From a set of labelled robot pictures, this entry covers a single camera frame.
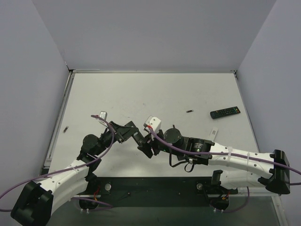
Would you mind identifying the slim black remote control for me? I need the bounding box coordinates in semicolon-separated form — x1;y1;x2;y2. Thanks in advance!
125;121;144;147

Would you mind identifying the white remote control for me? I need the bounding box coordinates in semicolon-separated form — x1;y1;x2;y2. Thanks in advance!
208;127;218;141

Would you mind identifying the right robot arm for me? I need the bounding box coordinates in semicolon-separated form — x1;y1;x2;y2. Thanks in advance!
133;128;290;194

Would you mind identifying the wide black remote control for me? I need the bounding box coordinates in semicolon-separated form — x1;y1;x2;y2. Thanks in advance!
210;106;241;120

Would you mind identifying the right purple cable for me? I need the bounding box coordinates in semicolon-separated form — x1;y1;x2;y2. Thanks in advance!
149;128;301;176

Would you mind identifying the purple cable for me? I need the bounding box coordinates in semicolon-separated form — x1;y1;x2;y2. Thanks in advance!
149;128;301;176
0;114;117;211

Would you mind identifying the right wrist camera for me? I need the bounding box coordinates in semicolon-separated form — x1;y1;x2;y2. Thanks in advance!
143;116;161;133

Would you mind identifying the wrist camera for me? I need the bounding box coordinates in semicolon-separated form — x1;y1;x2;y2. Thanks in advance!
143;116;161;133
98;111;108;127

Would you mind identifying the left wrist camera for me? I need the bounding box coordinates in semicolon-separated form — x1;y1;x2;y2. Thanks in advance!
98;111;108;127

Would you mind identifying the aluminium frame rail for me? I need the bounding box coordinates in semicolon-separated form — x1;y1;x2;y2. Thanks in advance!
29;176;282;197

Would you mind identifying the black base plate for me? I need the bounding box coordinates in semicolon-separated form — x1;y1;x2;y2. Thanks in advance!
82;177;238;207

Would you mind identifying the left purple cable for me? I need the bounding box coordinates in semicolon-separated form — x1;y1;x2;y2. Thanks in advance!
0;114;117;211

